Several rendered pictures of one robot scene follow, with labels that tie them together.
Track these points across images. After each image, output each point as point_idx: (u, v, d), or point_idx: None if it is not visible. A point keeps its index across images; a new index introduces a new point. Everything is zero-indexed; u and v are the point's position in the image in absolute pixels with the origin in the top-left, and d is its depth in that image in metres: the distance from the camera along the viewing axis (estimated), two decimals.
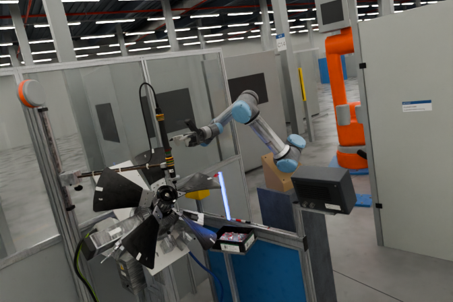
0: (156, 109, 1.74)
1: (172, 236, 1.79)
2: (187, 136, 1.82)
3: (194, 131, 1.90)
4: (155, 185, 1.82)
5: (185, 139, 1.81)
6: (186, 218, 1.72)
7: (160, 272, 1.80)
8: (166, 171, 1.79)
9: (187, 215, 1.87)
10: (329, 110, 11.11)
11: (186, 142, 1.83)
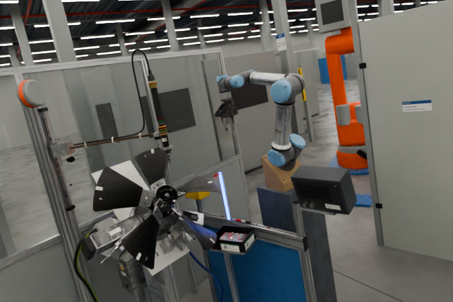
0: (148, 76, 1.71)
1: (172, 236, 1.79)
2: (233, 123, 2.09)
3: (228, 110, 2.09)
4: None
5: (234, 125, 2.11)
6: (152, 222, 1.63)
7: (160, 272, 1.80)
8: (160, 140, 1.77)
9: (187, 215, 1.87)
10: (329, 110, 11.11)
11: (236, 123, 2.12)
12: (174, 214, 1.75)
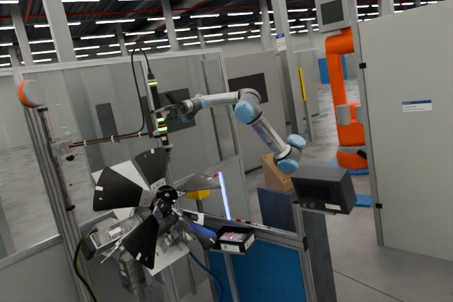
0: (147, 75, 1.71)
1: (172, 236, 1.79)
2: (164, 108, 1.73)
3: (174, 104, 1.80)
4: (176, 192, 1.85)
5: (162, 111, 1.72)
6: (152, 222, 1.63)
7: (160, 272, 1.80)
8: (159, 139, 1.76)
9: (187, 215, 1.87)
10: (329, 110, 11.11)
11: (163, 114, 1.73)
12: (174, 214, 1.75)
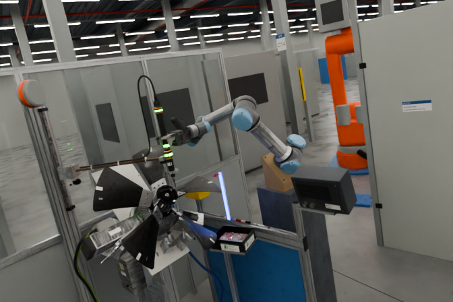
0: (154, 102, 1.73)
1: (172, 236, 1.79)
2: (170, 135, 1.75)
3: (180, 130, 1.82)
4: (178, 212, 1.77)
5: (168, 138, 1.74)
6: (135, 191, 1.70)
7: (160, 272, 1.80)
8: (165, 164, 1.79)
9: (187, 215, 1.87)
10: (329, 110, 11.11)
11: (168, 141, 1.76)
12: None
